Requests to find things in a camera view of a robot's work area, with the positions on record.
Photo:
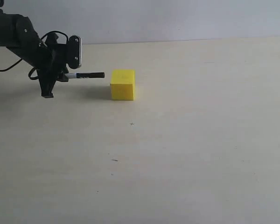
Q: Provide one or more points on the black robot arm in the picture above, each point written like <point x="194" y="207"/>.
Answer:
<point x="16" y="24"/>

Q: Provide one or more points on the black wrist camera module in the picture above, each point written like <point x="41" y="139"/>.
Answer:
<point x="74" y="52"/>

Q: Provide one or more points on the yellow foam cube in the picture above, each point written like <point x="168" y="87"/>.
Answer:
<point x="122" y="85"/>

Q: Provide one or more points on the black and white marker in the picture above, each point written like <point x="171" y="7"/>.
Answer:
<point x="85" y="75"/>

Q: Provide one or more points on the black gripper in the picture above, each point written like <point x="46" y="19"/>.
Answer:
<point x="47" y="57"/>

